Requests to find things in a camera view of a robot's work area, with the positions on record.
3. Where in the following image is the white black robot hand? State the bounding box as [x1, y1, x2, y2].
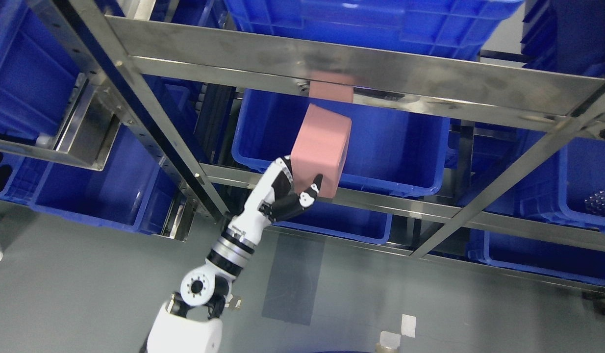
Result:
[223, 155, 324, 249]

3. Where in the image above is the blue lower right bin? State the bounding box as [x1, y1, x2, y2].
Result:
[465, 229, 605, 286]

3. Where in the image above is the blue lower centre bin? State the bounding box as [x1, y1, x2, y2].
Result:
[274, 202, 392, 244]

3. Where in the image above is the steel shelf rack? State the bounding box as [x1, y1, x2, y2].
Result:
[0, 0, 605, 262]

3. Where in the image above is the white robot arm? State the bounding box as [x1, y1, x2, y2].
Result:
[140, 229, 262, 353]

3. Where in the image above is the blue top shelf bin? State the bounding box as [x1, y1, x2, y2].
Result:
[226, 0, 522, 61]

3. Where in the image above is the blue centre shelf bin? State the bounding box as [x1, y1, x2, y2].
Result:
[231, 89, 450, 198]

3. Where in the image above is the blue upper left bin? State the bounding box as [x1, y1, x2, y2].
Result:
[0, 0, 80, 139]

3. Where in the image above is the blue left shelf bin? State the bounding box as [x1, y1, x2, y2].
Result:
[0, 127, 177, 235]

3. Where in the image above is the pink storage box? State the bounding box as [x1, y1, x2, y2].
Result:
[290, 103, 352, 199]

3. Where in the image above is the blue right shelf bin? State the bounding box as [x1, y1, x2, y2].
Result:
[459, 128, 605, 235]

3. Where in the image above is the blue shelf bin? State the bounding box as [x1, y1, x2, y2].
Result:
[231, 89, 450, 198]
[459, 128, 605, 235]
[0, 127, 177, 235]
[226, 0, 522, 61]

